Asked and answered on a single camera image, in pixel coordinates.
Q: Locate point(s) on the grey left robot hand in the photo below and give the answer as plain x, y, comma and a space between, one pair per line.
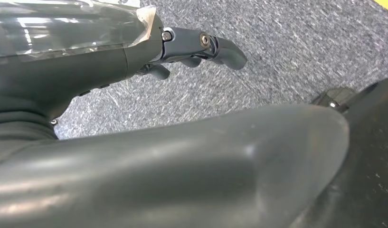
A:
149, 176

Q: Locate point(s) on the black robot body panel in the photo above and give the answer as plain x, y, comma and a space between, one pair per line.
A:
370, 157

